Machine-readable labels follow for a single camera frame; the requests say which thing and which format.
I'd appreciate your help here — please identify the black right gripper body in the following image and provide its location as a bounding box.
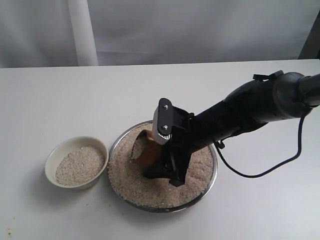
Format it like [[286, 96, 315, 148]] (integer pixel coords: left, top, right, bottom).
[[169, 80, 278, 153]]

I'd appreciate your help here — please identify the brown wooden cup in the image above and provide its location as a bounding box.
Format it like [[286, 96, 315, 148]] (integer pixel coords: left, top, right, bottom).
[[131, 129, 162, 171]]

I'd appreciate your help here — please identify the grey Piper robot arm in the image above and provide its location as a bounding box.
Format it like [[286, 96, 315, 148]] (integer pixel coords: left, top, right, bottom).
[[139, 70, 320, 187]]

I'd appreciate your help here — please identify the steel rice pan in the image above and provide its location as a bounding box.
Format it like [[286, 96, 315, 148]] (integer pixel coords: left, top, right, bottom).
[[107, 119, 218, 214]]

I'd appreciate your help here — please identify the rice in steel pan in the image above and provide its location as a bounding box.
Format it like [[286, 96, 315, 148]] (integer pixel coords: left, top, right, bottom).
[[107, 124, 215, 209]]

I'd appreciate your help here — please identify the rice in cream bowl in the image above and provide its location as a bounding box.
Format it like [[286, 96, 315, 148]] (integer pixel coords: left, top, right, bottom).
[[55, 146, 105, 186]]

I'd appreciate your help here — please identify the cream ceramic bowl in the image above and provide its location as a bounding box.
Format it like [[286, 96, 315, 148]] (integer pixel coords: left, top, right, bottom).
[[44, 136, 109, 191]]

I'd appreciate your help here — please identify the white backdrop curtain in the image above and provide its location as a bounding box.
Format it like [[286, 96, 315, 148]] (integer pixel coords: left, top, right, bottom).
[[0, 0, 320, 68]]

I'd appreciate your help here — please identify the black camera cable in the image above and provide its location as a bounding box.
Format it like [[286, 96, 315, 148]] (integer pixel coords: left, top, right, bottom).
[[215, 70, 313, 179]]

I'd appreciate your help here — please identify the dark post at right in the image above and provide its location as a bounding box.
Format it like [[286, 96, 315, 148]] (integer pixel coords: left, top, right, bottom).
[[298, 0, 320, 60]]

